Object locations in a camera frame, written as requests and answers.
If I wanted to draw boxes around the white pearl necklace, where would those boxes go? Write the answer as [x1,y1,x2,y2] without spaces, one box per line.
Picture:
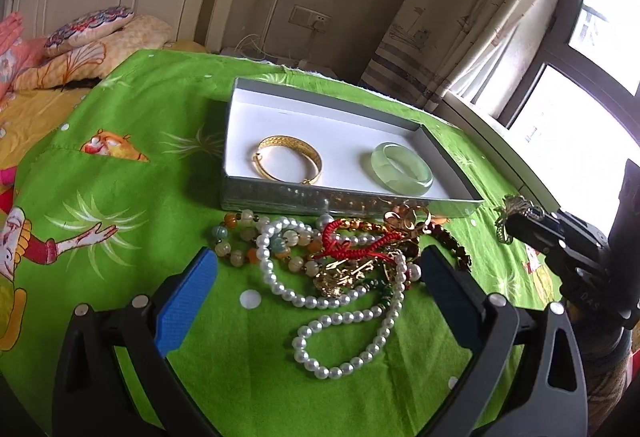
[256,216,423,380]

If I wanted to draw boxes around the patterned pillows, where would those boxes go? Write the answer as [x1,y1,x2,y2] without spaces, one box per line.
[15,14,173,92]

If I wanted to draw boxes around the gold flower ring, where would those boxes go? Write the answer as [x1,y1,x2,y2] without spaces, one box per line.
[384,204,433,238]

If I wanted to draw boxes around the person's right forearm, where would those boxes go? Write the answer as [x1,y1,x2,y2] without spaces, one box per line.
[582,322,640,423]

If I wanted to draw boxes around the embroidered pillow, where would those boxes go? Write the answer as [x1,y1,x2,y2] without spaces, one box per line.
[44,6,135,58]

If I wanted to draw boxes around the pink floral quilt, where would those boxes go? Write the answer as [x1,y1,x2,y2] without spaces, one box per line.
[0,12,48,93]

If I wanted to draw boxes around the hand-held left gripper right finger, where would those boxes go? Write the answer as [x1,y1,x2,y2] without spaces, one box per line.
[420,244,588,437]

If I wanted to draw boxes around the green bead bracelet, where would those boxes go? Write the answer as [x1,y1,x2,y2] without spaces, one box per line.
[350,277,397,314]

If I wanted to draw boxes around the white window sill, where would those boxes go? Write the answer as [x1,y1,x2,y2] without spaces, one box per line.
[440,90,561,214]

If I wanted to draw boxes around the silver filigree brooch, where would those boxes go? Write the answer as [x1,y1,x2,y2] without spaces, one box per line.
[494,194,532,245]

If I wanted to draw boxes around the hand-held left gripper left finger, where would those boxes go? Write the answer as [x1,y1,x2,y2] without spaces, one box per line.
[52,247,221,437]

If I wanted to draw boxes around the green cartoon printed cloth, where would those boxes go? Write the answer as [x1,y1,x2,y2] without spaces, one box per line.
[0,48,568,437]

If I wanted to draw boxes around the dark red bead bracelet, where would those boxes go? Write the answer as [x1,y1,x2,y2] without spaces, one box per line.
[425,222,473,274]

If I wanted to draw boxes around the grey cardboard box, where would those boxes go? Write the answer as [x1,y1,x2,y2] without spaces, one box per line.
[220,77,485,220]

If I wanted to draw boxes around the cream printed curtain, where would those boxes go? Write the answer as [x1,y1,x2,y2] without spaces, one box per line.
[360,0,586,114]

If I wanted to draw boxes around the yellow bedsheet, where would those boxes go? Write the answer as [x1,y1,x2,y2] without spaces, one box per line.
[0,84,98,198]

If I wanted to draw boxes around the gold pendant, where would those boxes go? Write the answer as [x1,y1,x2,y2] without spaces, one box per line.
[312,262,372,300]

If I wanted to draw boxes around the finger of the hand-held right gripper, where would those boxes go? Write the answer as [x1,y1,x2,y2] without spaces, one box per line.
[506,210,609,249]
[525,242,602,279]

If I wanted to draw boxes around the wall socket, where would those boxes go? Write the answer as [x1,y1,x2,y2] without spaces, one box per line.
[290,5,332,34]

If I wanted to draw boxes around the white cable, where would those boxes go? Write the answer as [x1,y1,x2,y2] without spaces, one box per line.
[234,28,321,64]

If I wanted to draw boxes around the thin white rod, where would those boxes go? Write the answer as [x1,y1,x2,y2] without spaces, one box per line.
[264,0,296,62]

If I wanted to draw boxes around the dark window frame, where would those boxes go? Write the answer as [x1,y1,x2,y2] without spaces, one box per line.
[495,0,640,228]

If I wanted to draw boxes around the multicolour stone bead bracelet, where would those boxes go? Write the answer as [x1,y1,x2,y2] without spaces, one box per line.
[210,210,331,275]

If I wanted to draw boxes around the gold bangle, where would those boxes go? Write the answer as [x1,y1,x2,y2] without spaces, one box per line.
[251,135,323,186]

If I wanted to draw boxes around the pale green jade bangle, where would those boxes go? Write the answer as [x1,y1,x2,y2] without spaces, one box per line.
[370,142,434,196]

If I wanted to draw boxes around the red cord bracelet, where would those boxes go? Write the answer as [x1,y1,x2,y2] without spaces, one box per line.
[307,218,401,263]

